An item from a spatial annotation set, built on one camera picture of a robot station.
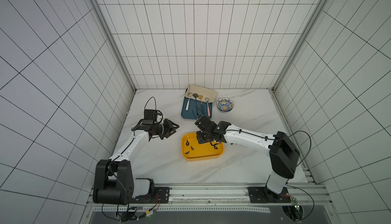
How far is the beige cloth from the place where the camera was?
3.80 ft

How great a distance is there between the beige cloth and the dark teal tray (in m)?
0.05

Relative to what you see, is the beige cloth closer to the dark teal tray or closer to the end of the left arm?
the dark teal tray

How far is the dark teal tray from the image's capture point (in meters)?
1.07

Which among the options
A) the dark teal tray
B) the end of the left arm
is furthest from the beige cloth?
the end of the left arm
